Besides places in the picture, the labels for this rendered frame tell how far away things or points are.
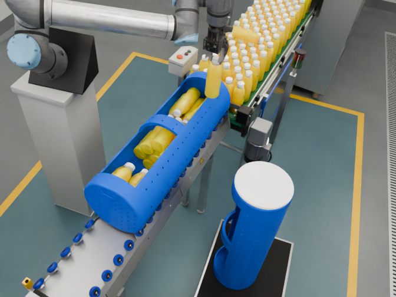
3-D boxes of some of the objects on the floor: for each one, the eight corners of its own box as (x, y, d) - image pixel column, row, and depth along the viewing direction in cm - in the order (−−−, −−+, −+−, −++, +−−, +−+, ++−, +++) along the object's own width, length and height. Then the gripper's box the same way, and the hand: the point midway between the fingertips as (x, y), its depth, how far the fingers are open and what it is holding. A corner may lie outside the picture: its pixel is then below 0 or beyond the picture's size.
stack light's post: (254, 185, 304) (289, 75, 223) (256, 182, 306) (290, 71, 226) (258, 188, 303) (295, 76, 222) (260, 184, 305) (297, 73, 225)
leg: (195, 211, 282) (203, 157, 236) (198, 206, 286) (207, 151, 240) (202, 215, 281) (211, 160, 235) (205, 209, 284) (215, 154, 239)
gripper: (198, 23, 148) (197, 66, 165) (225, 32, 145) (220, 75, 162) (208, 13, 153) (206, 56, 170) (234, 21, 150) (228, 63, 167)
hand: (216, 59), depth 166 cm, fingers closed on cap, 4 cm apart
